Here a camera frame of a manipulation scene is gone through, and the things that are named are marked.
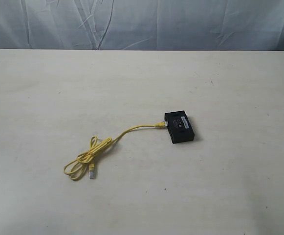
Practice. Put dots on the small black network box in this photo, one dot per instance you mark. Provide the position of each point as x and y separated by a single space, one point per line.
179 127

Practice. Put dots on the white backdrop cloth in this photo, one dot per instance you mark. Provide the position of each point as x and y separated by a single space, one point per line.
142 24

